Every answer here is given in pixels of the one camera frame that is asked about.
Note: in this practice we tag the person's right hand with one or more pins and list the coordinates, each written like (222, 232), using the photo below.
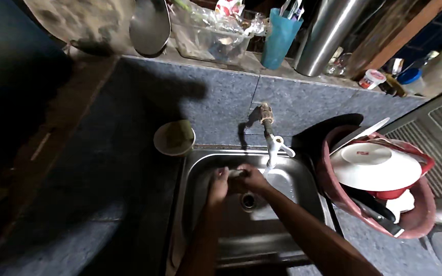
(258, 181)

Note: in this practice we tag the person's left hand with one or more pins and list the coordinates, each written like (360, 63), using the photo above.
(217, 190)

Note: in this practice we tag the person's left fingers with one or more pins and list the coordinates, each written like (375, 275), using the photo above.
(217, 174)

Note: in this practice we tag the person's right fingers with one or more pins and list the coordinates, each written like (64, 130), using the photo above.
(244, 167)

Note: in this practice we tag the person's left thumb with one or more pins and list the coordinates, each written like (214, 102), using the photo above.
(225, 174)

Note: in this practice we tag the small whitish object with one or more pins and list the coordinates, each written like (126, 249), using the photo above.
(235, 173)

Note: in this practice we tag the person's right forearm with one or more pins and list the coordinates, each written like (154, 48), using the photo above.
(310, 232)

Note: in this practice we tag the person's left forearm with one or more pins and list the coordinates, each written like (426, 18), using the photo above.
(202, 241)

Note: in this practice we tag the white tap with brass fitting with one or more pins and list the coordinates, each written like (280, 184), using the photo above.
(273, 144)

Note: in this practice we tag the yellow green sponge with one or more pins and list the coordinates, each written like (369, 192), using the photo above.
(180, 134)

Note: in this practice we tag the stainless steel sink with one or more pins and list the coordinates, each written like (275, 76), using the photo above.
(234, 230)

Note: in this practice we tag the round white tub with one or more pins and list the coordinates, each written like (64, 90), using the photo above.
(160, 140)

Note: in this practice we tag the clear plastic container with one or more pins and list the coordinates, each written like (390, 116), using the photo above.
(209, 51)

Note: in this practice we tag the white flat plate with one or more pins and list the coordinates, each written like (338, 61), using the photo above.
(363, 132)

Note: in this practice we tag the white bowl with red mark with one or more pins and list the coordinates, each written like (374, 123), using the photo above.
(374, 173)

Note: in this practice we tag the teal plastic cup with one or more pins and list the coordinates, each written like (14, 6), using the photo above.
(278, 42)

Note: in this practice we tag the pile of plastic bags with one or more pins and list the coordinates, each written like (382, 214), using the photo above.
(226, 32)

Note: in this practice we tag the red plastic bowl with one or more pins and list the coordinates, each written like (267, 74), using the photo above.
(391, 193)

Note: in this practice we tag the tall stainless steel cylinder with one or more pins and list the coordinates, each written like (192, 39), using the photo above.
(326, 36)

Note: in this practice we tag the small white tub, red label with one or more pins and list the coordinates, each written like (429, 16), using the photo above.
(372, 79)

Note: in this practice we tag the crumpled white item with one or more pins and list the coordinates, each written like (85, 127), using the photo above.
(400, 204)

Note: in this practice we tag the dark grey oval pan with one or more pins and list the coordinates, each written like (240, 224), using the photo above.
(150, 28)

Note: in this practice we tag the red and white packet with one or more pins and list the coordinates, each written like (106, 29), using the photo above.
(229, 7)

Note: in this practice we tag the toothbrush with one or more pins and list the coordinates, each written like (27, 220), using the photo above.
(284, 7)
(295, 9)

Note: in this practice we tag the pink plastic basin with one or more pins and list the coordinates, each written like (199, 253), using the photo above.
(425, 209)

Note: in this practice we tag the jar with blue lid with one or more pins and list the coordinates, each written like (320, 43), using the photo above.
(409, 76)

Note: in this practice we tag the wooden post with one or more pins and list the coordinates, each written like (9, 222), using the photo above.
(393, 36)

